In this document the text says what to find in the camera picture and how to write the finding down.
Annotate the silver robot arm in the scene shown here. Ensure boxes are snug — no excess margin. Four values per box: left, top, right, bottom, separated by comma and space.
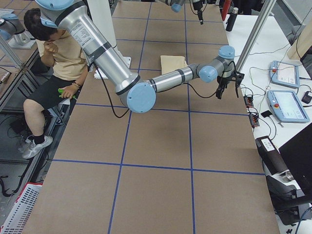
159, 0, 206, 25
38, 0, 235, 114

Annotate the beige long-sleeve printed shirt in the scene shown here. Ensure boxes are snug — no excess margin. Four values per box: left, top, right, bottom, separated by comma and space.
160, 55, 188, 75

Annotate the blue teach pendant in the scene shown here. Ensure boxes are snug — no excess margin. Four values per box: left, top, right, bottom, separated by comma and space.
266, 90, 310, 123
269, 60, 300, 88

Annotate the white plastic basket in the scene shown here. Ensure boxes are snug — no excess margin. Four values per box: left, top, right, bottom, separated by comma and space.
0, 182, 42, 234

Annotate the black monitor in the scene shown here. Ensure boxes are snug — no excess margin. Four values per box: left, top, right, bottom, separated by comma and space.
279, 124, 312, 194

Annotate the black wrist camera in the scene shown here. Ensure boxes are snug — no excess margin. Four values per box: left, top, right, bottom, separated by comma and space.
234, 71, 245, 98

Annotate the black water bottle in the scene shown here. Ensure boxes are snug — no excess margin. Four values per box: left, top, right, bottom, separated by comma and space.
225, 7, 238, 32

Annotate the near blue teach pendant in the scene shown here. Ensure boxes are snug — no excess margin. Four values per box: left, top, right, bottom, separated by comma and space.
266, 90, 310, 123

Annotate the grey aluminium frame post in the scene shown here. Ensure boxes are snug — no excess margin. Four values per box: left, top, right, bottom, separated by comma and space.
236, 0, 276, 72

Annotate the seated person beige shirt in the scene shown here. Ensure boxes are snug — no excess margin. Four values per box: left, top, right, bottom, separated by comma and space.
22, 8, 88, 159

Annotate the far blue teach pendant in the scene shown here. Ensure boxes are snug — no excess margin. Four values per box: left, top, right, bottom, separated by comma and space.
269, 60, 300, 88

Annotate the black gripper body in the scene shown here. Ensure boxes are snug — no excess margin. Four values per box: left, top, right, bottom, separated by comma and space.
191, 0, 203, 11
217, 75, 234, 92

